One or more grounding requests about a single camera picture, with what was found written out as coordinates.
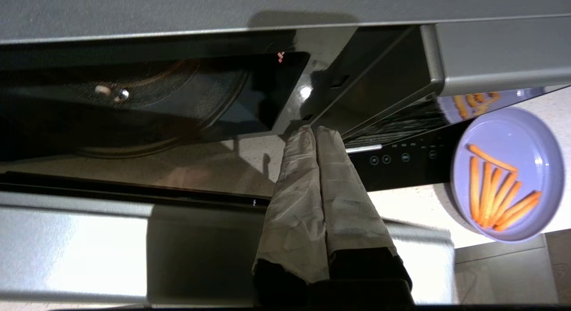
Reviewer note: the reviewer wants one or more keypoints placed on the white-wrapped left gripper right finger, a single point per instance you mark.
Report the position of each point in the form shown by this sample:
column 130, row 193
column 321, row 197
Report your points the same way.
column 348, row 190

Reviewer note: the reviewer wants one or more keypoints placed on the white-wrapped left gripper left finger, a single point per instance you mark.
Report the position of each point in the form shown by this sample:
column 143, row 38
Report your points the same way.
column 294, row 204

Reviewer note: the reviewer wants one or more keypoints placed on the purple round plate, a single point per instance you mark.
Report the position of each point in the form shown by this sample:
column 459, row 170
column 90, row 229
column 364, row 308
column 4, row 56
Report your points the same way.
column 535, row 141

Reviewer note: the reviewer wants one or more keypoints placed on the black glass microwave door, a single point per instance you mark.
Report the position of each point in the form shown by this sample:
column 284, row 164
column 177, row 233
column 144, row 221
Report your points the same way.
column 89, row 248

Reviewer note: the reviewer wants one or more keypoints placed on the glass microwave turntable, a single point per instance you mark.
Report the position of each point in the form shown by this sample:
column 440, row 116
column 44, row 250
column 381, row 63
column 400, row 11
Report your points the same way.
column 134, row 123

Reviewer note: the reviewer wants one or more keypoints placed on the silver microwave oven body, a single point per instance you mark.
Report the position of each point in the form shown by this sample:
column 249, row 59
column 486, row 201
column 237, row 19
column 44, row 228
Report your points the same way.
column 267, row 7

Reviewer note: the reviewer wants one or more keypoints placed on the black induction cooktop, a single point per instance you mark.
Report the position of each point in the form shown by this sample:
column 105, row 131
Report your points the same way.
column 401, row 172

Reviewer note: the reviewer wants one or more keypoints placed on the orange french fry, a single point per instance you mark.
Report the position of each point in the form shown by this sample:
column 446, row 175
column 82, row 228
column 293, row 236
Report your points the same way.
column 506, row 192
column 490, row 158
column 524, row 204
column 519, row 215
column 496, row 192
column 513, row 199

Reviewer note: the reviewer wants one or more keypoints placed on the grey cabinet door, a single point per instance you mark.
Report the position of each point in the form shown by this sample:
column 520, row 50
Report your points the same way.
column 499, row 275

